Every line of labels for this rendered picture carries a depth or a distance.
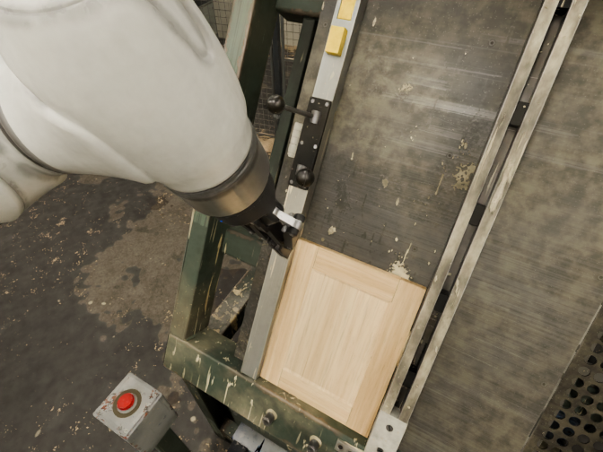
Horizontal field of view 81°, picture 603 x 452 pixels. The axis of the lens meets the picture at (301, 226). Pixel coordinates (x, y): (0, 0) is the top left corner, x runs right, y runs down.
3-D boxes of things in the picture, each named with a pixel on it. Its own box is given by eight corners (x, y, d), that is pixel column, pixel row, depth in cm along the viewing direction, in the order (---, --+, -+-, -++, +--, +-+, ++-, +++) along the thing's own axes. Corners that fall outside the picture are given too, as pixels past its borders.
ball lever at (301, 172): (290, 176, 81) (293, 186, 68) (294, 160, 80) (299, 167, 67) (306, 179, 81) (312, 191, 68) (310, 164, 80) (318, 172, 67)
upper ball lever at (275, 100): (311, 126, 79) (260, 110, 70) (316, 108, 78) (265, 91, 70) (322, 128, 76) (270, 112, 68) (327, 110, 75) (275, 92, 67)
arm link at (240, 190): (187, 91, 32) (215, 130, 37) (132, 175, 30) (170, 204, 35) (272, 115, 29) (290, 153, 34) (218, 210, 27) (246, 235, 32)
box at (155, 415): (117, 434, 98) (90, 413, 86) (149, 395, 106) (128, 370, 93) (149, 458, 94) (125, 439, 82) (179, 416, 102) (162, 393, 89)
